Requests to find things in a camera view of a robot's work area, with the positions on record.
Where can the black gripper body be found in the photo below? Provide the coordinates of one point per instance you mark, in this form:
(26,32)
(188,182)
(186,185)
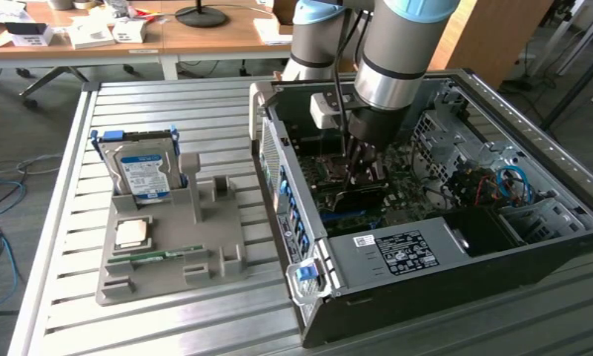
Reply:
(377,126)

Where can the black graphics card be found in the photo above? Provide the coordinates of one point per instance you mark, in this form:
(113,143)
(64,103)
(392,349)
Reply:
(358,202)

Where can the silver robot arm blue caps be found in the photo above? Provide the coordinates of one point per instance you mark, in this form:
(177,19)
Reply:
(394,48)

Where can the CPU socket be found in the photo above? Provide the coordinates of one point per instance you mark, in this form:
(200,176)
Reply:
(329,167)

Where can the green motherboard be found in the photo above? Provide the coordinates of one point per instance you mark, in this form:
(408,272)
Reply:
(410,193)

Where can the blue expansion slot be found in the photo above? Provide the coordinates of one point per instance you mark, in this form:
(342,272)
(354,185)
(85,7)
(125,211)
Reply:
(342,216)

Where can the grey chipset heat sink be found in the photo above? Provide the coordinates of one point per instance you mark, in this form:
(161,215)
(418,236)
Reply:
(396,219)

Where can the silver perforated drive cage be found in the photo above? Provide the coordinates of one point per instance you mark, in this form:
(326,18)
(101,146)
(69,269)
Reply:
(444,155)

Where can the grey power supply unit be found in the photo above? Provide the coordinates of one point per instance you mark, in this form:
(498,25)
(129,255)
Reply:
(356,267)

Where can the blue case latch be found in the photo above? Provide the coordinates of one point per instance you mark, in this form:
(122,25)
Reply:
(306,274)

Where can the white paper stack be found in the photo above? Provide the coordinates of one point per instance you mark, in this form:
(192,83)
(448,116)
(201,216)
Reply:
(272,33)

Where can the wooden cabinet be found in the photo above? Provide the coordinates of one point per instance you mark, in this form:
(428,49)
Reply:
(504,37)

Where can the brown cardboard box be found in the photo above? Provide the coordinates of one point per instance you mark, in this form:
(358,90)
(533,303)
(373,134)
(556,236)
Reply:
(282,13)

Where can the black open PC case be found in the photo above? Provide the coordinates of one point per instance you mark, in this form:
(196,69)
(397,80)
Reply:
(425,296)

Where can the grey parts rack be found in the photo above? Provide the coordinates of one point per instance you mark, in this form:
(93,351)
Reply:
(177,230)

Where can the silver disk bay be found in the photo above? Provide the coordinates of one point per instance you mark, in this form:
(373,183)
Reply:
(548,222)

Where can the hard disk blue caddy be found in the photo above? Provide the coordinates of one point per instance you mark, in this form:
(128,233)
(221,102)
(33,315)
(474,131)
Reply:
(140,172)

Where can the black monitor stand base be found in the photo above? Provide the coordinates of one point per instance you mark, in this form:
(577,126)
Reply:
(201,16)

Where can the silver CPU chip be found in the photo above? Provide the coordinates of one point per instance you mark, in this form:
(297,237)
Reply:
(130,233)

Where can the small white labelled box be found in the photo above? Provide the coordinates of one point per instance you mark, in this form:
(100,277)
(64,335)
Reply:
(128,32)

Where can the flat white box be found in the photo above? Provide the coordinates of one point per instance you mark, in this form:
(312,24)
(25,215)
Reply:
(90,35)

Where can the grey cup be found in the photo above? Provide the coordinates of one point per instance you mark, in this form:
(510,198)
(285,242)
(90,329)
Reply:
(60,4)

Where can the white box black lid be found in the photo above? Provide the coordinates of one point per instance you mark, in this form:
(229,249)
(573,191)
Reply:
(29,35)

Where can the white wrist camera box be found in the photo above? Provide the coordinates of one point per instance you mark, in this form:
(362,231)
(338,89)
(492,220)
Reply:
(325,113)

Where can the wooden desk white frame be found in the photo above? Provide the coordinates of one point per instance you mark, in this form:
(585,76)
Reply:
(54,53)
(217,39)

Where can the black metal post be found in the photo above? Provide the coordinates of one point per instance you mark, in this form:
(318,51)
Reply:
(578,78)

